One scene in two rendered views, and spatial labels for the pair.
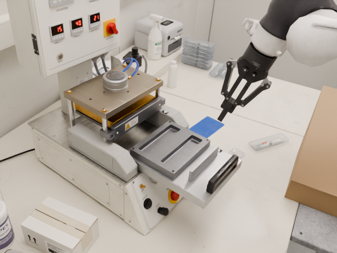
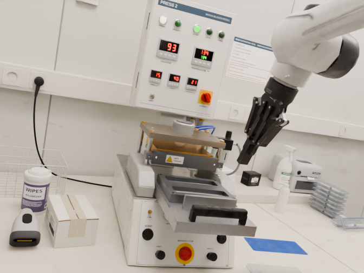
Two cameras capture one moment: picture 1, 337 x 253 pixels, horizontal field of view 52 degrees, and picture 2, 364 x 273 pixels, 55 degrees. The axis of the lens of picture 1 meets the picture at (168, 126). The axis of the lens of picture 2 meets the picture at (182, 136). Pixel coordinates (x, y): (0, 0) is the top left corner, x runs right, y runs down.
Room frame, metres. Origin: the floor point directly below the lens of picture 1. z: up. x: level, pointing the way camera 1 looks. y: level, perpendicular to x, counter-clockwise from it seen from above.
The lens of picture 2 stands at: (-0.02, -0.56, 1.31)
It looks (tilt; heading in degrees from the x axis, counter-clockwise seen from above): 10 degrees down; 37
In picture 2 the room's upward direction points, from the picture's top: 12 degrees clockwise
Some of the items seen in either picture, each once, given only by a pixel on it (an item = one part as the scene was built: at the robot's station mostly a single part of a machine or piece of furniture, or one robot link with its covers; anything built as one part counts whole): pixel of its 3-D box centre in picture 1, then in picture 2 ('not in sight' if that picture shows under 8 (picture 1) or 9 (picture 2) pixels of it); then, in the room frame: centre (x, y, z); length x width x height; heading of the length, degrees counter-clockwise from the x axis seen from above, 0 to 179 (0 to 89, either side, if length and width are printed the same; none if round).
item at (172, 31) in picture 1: (159, 34); (294, 173); (2.00, 0.10, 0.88); 0.25 x 0.20 x 0.17; 60
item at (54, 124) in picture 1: (110, 127); (169, 177); (0.97, 0.21, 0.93); 0.46 x 0.35 x 0.01; 56
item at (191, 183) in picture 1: (183, 156); (199, 200); (0.79, -0.05, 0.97); 0.30 x 0.22 x 0.08; 56
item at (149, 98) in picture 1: (118, 96); (181, 144); (0.95, 0.17, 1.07); 0.22 x 0.17 x 0.10; 146
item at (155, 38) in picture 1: (155, 37); (285, 167); (1.85, 0.12, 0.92); 0.09 x 0.08 x 0.25; 60
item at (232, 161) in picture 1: (223, 172); (219, 214); (0.72, -0.17, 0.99); 0.15 x 0.02 x 0.04; 146
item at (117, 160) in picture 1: (101, 150); (140, 173); (0.80, 0.20, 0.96); 0.25 x 0.05 x 0.07; 56
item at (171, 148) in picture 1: (171, 147); (195, 189); (0.82, -0.01, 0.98); 0.20 x 0.17 x 0.03; 146
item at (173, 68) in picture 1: (172, 74); (282, 197); (1.62, 0.00, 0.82); 0.05 x 0.05 x 0.14
